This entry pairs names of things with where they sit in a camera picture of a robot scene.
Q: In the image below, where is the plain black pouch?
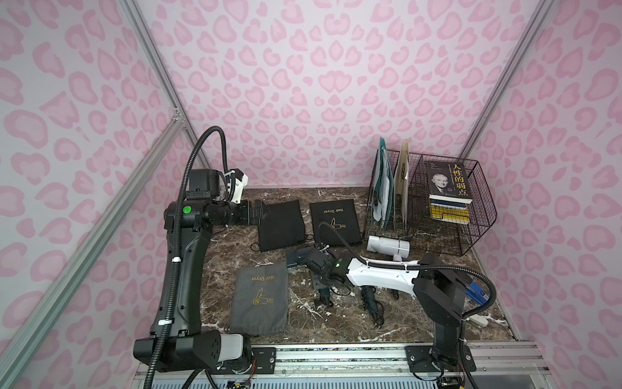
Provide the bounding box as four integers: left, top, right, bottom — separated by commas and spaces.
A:
258, 199, 307, 252

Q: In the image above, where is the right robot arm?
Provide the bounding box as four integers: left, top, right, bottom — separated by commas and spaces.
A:
286, 243, 497, 379

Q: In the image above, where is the book with portrait cover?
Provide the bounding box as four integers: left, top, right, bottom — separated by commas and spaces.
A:
424, 160, 473, 204

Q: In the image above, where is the black wire basket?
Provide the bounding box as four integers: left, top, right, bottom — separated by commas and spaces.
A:
363, 150, 497, 256

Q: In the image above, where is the yellow striped book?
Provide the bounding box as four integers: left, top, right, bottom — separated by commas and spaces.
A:
429, 194, 473, 225

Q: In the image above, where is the black pouch gold print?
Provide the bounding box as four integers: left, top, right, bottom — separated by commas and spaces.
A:
309, 199, 361, 246

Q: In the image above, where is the white hair dryer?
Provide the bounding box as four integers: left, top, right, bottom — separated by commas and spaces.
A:
365, 234, 411, 301

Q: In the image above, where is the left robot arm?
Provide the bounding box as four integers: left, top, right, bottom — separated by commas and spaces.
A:
133, 126, 269, 388

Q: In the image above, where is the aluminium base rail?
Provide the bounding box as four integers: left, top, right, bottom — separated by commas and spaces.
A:
130, 341, 555, 389

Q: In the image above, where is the grey hair dryer pouch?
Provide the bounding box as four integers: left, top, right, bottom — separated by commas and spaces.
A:
229, 263, 289, 336

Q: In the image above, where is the white eraser block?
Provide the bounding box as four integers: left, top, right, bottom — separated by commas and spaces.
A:
466, 314, 489, 327

